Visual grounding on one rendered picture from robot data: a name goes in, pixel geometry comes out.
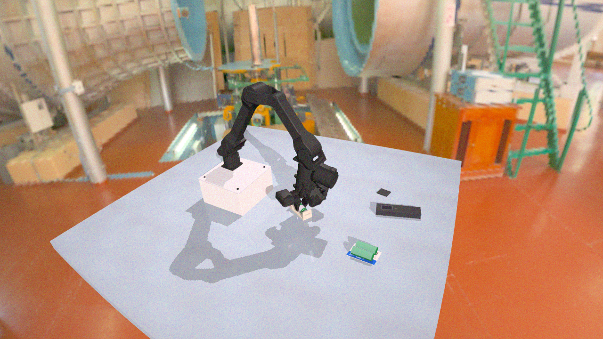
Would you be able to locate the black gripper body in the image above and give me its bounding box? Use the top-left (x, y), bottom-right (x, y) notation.
top-left (275, 174), bottom-right (329, 207)

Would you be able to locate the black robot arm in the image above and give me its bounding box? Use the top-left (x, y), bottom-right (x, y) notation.
top-left (217, 81), bottom-right (339, 208)

